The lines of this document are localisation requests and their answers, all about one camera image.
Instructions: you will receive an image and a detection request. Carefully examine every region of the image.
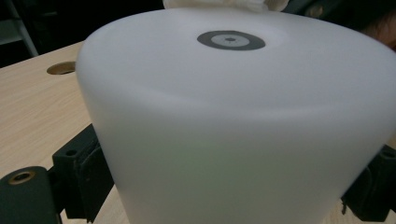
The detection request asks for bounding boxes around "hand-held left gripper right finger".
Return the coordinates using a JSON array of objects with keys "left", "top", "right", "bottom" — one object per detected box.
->
[{"left": 340, "top": 144, "right": 396, "bottom": 223}]

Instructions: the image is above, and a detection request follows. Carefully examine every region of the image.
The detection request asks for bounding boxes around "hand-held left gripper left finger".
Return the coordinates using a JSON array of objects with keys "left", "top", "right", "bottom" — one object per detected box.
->
[{"left": 51, "top": 123, "right": 115, "bottom": 224}]

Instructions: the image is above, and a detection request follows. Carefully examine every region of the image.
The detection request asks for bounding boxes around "white metal stand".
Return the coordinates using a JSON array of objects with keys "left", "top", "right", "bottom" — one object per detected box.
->
[{"left": 0, "top": 0, "right": 40, "bottom": 59}]

